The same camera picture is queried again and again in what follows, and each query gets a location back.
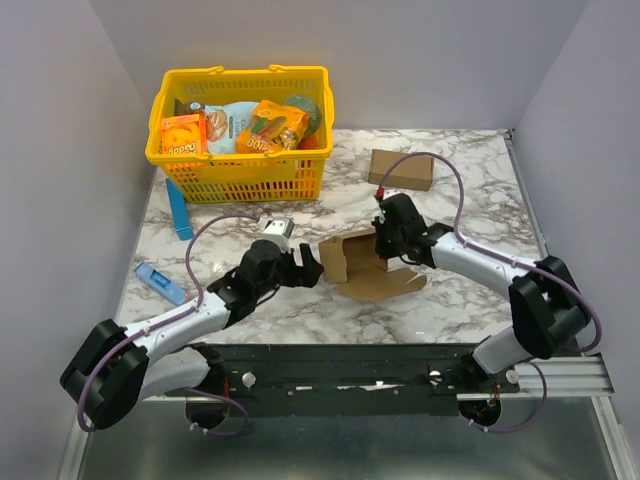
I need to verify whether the orange Daddy snack box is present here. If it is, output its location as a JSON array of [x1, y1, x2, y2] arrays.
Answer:
[[160, 112, 207, 155]]

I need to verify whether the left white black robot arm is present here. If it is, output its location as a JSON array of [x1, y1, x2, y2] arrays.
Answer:
[[60, 240, 324, 432]]

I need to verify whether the yellow plastic shopping basket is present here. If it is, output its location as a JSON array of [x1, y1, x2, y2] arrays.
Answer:
[[145, 65, 335, 203]]

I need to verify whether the small orange fruit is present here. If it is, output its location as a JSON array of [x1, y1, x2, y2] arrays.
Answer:
[[298, 135, 318, 150]]

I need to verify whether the green round melon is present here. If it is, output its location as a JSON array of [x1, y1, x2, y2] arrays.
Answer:
[[284, 94, 323, 138]]

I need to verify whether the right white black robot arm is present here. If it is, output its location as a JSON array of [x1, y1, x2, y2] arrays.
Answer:
[[372, 189, 593, 392]]

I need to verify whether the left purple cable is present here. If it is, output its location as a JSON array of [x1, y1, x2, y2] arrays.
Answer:
[[75, 213, 266, 437]]

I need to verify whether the small blue flat box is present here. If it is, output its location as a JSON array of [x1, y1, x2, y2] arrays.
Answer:
[[134, 262, 187, 306]]

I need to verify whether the brown cardboard box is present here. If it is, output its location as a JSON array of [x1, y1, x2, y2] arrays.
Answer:
[[318, 228, 427, 302], [367, 149, 434, 192]]

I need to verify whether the tall blue box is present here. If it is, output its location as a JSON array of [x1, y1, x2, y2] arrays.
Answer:
[[165, 178, 194, 241]]

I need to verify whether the light blue chips bag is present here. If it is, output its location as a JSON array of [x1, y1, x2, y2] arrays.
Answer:
[[174, 100, 258, 155]]

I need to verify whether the orange candy bag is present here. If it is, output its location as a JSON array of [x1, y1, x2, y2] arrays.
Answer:
[[236, 100, 309, 154]]

